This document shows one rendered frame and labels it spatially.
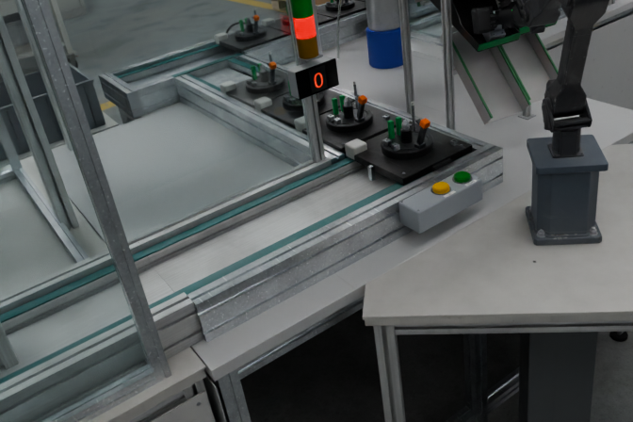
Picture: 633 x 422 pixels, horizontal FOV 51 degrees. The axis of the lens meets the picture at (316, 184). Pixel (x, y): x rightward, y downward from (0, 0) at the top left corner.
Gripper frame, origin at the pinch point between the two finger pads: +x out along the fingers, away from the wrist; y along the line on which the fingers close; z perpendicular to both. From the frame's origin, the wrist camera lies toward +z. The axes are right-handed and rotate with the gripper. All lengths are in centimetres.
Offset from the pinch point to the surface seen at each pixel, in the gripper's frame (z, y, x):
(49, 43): 9, 102, -49
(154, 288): -45, 97, -11
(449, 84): -16.0, 8.8, 12.6
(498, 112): -25.3, -1.3, 5.7
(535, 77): -18.9, -17.8, 12.3
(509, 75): -16.4, -7.3, 8.6
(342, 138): -27, 39, 22
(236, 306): -49, 81, -24
